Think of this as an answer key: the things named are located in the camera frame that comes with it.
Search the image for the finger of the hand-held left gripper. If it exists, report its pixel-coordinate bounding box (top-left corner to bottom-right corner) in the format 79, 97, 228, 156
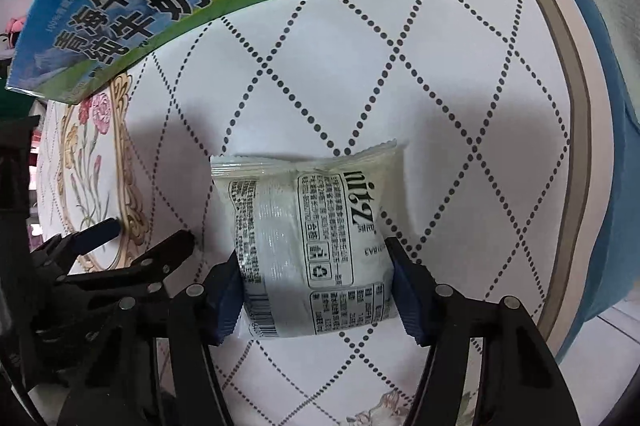
55, 230, 196, 304
30, 217, 122, 274

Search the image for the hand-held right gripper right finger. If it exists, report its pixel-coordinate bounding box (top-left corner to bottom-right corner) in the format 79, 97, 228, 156
385, 236, 568, 426

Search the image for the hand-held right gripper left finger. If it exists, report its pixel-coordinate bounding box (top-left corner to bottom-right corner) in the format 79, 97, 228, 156
55, 248, 246, 426

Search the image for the white snack packet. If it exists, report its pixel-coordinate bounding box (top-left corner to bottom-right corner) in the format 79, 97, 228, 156
210, 140, 407, 341

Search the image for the green garment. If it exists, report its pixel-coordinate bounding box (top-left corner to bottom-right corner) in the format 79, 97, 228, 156
0, 78, 47, 119

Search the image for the pink cloth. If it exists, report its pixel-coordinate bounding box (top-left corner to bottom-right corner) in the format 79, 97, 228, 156
2, 15, 27, 44

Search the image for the blue bedsheet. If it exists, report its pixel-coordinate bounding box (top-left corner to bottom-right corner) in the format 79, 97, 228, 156
520, 0, 640, 363

